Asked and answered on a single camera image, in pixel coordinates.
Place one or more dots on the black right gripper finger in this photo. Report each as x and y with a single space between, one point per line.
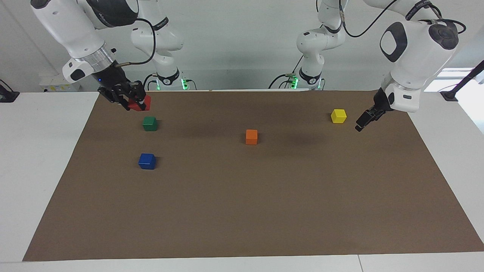
117 99
139 92

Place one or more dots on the green wooden block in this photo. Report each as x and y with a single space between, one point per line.
150 124

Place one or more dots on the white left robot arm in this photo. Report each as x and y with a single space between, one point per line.
416 56

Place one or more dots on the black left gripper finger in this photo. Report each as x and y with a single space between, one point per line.
365 120
371 109

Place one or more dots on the red wooden block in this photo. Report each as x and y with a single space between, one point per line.
147 103

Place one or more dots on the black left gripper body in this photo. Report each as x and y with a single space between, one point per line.
382 104

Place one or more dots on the brown table mat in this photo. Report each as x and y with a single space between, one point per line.
264 207

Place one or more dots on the orange wooden block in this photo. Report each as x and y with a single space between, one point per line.
251 137

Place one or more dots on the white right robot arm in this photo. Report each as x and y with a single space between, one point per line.
68 26

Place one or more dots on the black camera stand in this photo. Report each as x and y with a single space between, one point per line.
459 85

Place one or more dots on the white power box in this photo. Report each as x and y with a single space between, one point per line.
53 86

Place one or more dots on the black table clamp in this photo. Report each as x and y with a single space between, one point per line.
7 96

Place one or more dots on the yellow wooden block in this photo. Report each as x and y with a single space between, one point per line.
338 116

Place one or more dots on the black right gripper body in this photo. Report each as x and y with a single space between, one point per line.
111 81

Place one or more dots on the blue wooden block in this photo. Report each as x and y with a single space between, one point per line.
147 161

